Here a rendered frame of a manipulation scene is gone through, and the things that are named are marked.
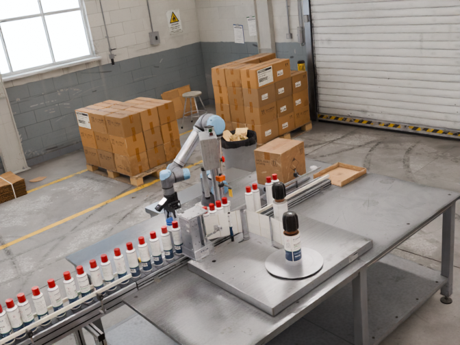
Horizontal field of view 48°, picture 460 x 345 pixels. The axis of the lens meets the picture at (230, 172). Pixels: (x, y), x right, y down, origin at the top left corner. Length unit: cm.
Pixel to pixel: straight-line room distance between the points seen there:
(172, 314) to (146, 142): 416
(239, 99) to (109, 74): 265
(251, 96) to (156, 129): 132
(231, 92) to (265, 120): 62
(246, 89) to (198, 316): 470
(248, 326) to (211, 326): 17
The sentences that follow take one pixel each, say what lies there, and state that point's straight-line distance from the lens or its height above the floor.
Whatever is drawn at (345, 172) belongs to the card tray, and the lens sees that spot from 402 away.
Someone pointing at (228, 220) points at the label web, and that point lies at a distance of 302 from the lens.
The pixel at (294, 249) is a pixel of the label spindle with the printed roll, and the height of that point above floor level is 99.
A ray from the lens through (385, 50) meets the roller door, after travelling 735.
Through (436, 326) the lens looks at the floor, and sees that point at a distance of 385.
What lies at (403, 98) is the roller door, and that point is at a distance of 736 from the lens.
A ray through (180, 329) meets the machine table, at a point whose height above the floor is 83.
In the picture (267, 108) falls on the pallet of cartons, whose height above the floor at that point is 59.
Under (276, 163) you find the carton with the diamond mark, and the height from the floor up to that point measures 105.
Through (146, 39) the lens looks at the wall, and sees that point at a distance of 925.
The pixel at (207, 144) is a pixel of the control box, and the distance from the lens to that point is 301.
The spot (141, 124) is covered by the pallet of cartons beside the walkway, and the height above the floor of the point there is 73.
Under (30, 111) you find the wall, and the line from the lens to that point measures 829.
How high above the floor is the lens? 236
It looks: 21 degrees down
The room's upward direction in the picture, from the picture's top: 8 degrees counter-clockwise
